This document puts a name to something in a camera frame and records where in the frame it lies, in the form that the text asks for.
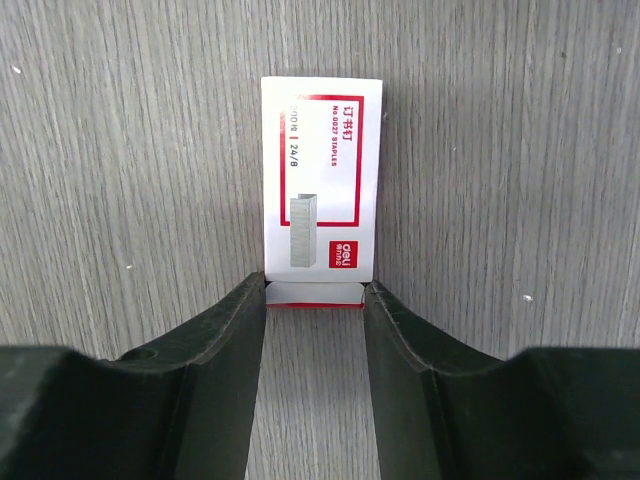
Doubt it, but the small staple box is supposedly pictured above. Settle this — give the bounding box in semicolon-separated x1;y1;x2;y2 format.
261;76;383;308

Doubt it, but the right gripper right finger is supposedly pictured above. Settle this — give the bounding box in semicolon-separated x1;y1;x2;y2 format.
363;281;639;479

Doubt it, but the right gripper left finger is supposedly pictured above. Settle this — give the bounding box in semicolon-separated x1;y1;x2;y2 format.
1;273;266;479

